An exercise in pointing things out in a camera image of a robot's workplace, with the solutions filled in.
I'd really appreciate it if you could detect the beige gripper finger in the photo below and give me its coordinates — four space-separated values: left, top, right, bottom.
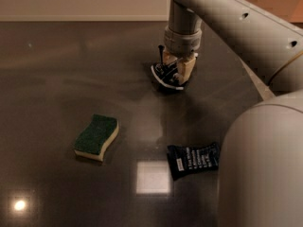
172 68 192 85

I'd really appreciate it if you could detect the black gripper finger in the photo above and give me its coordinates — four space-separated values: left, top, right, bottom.
158 44 165 67

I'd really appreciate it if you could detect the dark blue rxbar wrapper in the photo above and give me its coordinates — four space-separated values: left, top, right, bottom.
167 142 220 181

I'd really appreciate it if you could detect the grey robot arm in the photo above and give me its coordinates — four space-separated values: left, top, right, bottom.
165 0 303 227

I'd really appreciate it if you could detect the blue chip bag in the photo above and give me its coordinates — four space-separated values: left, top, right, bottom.
151 61 184 91

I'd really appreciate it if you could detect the green and yellow sponge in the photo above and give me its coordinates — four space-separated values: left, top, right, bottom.
74 114 119 162

